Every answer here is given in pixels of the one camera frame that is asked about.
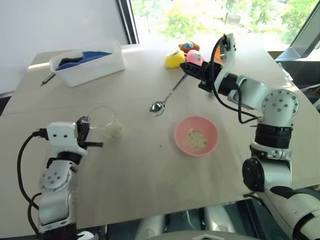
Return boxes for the brown bear toy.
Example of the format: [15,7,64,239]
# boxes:
[178,40,201,54]

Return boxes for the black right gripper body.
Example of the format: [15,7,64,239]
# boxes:
[198,61,224,93]

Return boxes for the blue cloth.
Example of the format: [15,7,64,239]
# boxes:
[55,50,112,71]

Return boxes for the dark window frame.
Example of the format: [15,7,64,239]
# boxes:
[121,0,140,45]

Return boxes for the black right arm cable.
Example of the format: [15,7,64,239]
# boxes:
[208,36,264,125]

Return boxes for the yellow plush toy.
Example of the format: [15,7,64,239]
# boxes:
[164,49,186,69]

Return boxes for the pink bowl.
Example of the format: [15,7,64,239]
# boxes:
[173,115,220,157]

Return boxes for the pink plush toy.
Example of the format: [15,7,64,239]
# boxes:
[186,49,208,67]

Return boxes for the white plastic bin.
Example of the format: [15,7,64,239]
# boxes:
[48,39,126,88]

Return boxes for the oatmeal in pink bowl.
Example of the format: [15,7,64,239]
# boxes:
[184,128,209,150]

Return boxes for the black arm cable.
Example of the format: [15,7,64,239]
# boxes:
[16,128,51,236]
[208,36,264,125]

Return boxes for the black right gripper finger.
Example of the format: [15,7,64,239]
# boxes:
[184,68,207,82]
[179,61,209,74]

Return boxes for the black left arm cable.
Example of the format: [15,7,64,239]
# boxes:
[16,128,51,236]

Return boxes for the black object in bin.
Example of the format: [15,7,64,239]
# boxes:
[59,56,84,65]

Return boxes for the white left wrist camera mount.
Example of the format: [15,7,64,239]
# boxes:
[46,121,79,154]

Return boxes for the silver metal spoon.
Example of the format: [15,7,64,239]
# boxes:
[149,73,189,117]

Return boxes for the dark pen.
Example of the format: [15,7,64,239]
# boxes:
[40,72,57,87]

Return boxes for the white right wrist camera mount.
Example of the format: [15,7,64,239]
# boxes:
[214,32,237,76]

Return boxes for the clear glass mug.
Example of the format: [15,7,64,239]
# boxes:
[86,104,125,143]

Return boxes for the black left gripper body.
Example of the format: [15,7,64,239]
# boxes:
[74,116,90,149]

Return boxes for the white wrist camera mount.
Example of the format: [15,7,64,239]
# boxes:
[46,121,79,154]
[214,32,237,76]

